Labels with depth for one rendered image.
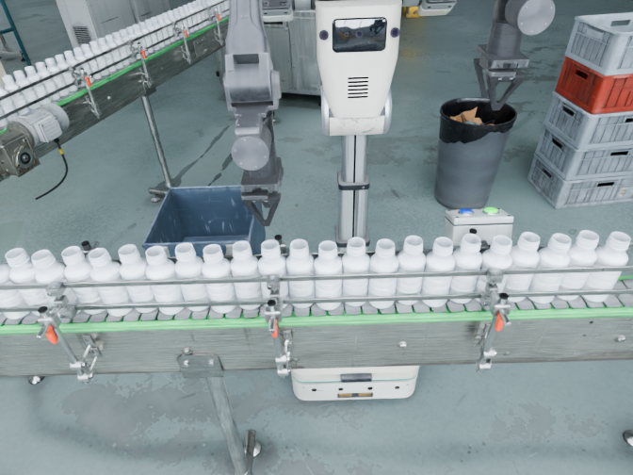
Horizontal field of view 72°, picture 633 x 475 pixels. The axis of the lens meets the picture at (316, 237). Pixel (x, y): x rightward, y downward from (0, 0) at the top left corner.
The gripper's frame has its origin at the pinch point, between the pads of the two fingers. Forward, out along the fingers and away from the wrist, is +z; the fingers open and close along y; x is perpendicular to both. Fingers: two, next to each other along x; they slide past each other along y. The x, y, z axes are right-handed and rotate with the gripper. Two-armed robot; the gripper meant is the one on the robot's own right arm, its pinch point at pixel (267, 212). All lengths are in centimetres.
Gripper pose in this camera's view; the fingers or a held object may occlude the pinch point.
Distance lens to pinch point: 84.4
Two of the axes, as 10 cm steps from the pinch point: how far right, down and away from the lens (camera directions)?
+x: 10.0, -0.3, -0.2
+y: 0.1, 6.0, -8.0
